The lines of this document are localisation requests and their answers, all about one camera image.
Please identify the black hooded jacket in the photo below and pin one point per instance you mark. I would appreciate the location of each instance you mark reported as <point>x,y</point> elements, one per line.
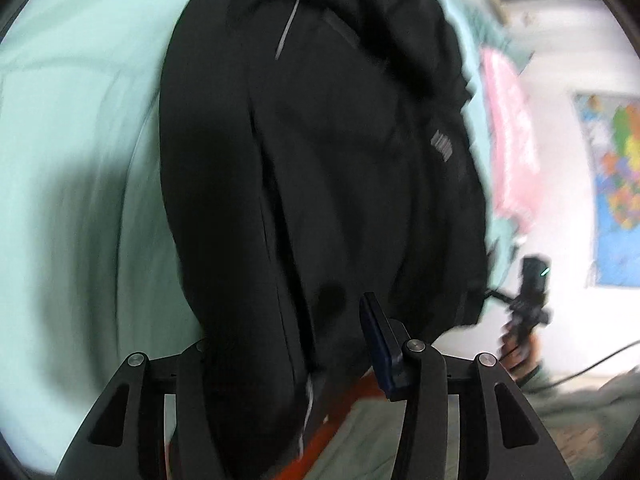
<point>325,160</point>

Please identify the colourful wall map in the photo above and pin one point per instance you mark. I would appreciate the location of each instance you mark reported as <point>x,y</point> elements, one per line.
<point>617,195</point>

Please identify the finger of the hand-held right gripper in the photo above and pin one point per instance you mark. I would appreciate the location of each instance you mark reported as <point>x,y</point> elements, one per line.
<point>500,296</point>

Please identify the pink cloth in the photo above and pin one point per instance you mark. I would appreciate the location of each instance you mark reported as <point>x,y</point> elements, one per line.
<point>510,135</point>

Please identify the teal bed sheet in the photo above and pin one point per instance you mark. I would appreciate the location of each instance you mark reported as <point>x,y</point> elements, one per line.
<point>75,135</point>

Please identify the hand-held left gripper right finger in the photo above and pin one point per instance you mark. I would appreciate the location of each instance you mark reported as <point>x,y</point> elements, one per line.
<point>380,345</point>

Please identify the person's right hand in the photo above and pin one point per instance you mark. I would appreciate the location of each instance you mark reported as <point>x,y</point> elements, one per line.
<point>522,355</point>

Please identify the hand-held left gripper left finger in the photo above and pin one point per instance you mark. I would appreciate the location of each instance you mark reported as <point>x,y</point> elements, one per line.
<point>187,385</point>

